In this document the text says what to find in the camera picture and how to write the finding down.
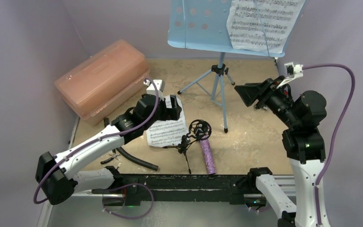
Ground sheet music page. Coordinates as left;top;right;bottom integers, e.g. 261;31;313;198
226;0;306;54
146;97;188;147

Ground black microphone shock mount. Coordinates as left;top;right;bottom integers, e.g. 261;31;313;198
163;119;212;175

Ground light blue music stand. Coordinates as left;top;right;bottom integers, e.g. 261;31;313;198
167;0;309;134

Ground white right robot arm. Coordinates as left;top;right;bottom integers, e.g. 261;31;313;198
235;77;330;227

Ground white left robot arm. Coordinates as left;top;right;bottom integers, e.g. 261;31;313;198
33;94;182;205

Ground black foam tube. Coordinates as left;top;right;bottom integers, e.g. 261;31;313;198
103;117;159;172

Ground translucent pink storage box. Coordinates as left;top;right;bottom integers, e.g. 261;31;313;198
54;39;150;125

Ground black pliers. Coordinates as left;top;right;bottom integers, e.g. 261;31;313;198
100;149;119;165

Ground purple glitter microphone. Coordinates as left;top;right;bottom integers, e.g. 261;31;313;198
200;140;216;175

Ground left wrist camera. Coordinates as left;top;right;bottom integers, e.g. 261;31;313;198
143;78;165;100

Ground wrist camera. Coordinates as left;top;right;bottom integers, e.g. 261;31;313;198
143;78;165;100
277;62;303;88

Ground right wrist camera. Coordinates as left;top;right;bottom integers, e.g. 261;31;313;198
277;62;303;88

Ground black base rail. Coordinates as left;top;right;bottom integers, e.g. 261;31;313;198
92;174;267;208

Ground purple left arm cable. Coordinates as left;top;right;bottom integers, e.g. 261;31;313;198
33;78;155;219

